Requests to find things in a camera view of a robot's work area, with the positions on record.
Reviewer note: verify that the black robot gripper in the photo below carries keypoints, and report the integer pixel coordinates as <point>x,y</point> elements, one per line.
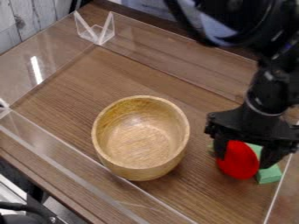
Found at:
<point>245,125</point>

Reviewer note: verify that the red plush strawberry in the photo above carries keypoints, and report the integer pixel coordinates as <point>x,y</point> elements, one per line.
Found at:
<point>241,162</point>

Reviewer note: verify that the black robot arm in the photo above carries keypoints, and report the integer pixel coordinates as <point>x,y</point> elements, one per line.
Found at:
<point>263,26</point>

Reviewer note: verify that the green rectangular block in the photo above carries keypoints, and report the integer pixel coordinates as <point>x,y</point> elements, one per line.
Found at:
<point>269,175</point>

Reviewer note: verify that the wooden bowl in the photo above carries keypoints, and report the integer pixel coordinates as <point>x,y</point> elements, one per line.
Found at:
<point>140,134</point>

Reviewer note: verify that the black stand lower left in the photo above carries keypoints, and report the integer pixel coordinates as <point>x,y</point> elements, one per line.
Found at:
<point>26,204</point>

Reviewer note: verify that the clear acrylic tray enclosure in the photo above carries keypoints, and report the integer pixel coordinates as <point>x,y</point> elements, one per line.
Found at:
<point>58,80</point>

